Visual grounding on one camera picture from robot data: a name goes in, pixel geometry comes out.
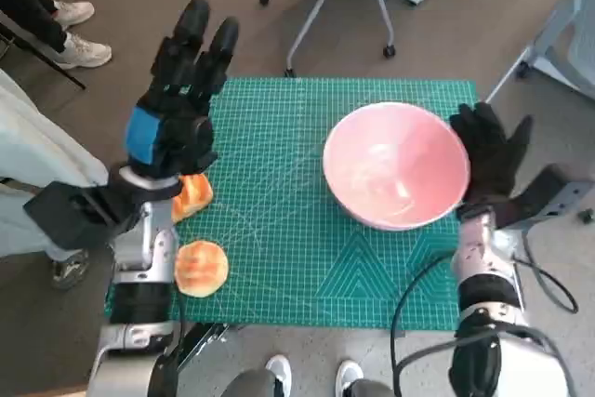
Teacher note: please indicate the black stand leg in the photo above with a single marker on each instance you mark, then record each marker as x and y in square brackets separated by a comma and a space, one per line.
[60, 69]

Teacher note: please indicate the person with grey knees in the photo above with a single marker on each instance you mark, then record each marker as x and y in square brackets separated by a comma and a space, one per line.
[279, 369]

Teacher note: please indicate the long toy bread loaf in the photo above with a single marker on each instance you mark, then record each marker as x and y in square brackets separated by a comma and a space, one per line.
[195, 192]

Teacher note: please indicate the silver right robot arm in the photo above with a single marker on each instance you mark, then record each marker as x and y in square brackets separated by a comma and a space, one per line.
[483, 248]

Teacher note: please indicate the pink bowl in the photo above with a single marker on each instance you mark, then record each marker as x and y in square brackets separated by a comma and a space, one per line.
[395, 160]

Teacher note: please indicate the green cutting mat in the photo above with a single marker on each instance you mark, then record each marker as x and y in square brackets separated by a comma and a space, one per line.
[279, 183]

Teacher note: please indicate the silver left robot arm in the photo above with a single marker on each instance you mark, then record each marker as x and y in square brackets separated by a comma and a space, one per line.
[144, 234]

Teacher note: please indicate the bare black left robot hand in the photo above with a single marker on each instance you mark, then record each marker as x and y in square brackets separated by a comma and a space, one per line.
[181, 104]

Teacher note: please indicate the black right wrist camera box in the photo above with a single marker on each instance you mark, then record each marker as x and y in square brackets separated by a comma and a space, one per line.
[534, 197]

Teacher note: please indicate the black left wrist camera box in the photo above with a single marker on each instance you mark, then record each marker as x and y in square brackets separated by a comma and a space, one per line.
[70, 213]

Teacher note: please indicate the black metal table rail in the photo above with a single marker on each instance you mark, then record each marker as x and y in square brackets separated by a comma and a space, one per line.
[204, 336]

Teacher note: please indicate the grey table clamp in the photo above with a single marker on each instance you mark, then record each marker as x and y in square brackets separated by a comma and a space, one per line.
[397, 333]

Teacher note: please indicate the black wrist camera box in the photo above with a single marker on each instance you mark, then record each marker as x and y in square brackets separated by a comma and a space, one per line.
[70, 213]
[534, 197]

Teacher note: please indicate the round toy bread bun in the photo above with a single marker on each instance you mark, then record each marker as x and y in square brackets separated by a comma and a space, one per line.
[202, 269]

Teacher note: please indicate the grey mesh chair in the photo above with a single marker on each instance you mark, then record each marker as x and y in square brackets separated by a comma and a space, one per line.
[576, 43]

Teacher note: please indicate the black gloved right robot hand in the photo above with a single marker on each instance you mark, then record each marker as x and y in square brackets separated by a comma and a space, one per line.
[493, 160]

